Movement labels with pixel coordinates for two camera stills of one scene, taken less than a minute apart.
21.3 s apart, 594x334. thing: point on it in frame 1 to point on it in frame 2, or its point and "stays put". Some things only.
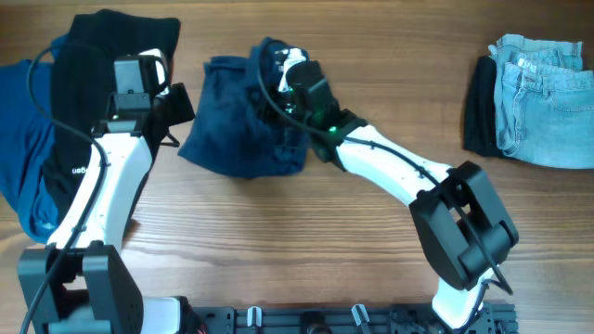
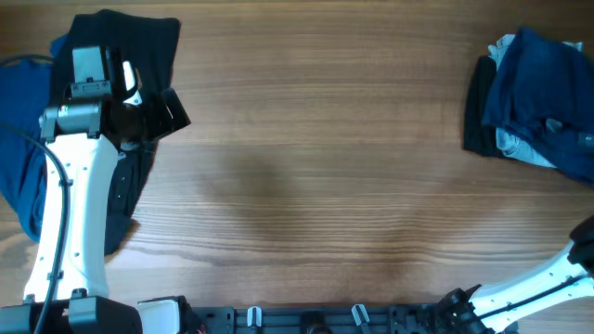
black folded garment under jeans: x=481 y=133 stays put
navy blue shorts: x=243 y=121 to x=544 y=89
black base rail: x=345 y=319 stays put
